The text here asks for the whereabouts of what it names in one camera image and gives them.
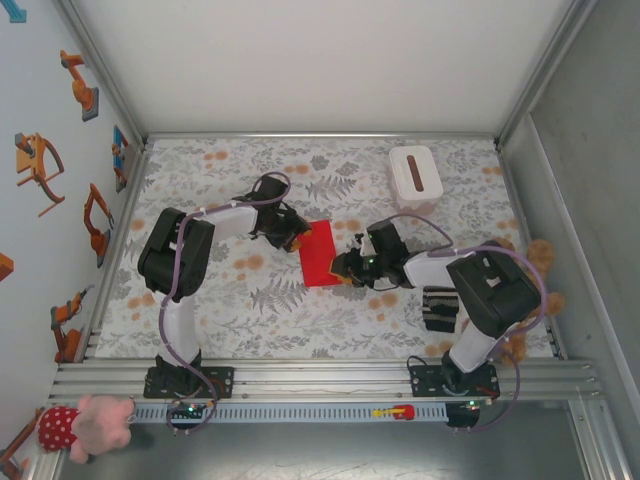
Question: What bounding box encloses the red cloth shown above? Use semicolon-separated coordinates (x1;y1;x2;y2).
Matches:
298;218;345;289

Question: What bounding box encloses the black white striped sock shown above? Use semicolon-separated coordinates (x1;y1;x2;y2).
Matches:
421;284;461;334

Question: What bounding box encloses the floral patterned tablecloth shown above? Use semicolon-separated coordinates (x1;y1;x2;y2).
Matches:
94;137;557;360

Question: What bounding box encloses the thin aluminium cross bar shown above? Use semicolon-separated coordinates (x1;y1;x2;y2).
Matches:
143;131;500;142

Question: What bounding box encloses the white tissue box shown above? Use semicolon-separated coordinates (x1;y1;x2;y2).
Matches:
387;145;445;217

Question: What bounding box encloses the red yellow tool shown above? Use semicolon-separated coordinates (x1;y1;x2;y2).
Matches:
372;403;415;421

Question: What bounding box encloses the brown teddy bear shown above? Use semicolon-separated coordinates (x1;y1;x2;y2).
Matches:
487;237;567;370

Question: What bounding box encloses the orange grey gripper sticker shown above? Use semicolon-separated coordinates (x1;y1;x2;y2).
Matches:
13;132;67;218

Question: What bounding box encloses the pink plush pig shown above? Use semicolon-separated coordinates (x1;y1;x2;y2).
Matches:
37;393;137;464

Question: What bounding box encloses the wide aluminium mounting rail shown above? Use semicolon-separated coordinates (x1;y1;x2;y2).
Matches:
47;357;607;404

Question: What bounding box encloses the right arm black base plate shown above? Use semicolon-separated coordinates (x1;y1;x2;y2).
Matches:
409;364;500;400

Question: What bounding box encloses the perforated grey cable tray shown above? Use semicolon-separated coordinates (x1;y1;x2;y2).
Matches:
133;402;449;424

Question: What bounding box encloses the aluminium side rail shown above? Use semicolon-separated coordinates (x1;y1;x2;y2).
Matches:
494;142;569;362
79;144;151;362

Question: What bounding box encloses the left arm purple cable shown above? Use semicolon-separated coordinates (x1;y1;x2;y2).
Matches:
158;172;292;436

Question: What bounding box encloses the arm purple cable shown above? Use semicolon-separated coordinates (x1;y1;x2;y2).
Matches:
372;213;547;435
158;172;292;436

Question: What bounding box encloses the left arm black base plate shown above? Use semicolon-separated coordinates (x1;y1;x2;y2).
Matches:
143;366;236;400

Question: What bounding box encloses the blue orange wall sticker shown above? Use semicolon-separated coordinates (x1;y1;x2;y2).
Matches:
111;124;131;194

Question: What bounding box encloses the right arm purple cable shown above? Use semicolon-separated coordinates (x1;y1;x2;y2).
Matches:
372;213;547;435

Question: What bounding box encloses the aluminium frame post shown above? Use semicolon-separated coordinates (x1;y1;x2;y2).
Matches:
53;0;149;149
493;0;600;151

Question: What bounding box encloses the orange grey wall sticker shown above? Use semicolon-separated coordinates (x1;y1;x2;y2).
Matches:
0;407;45;480

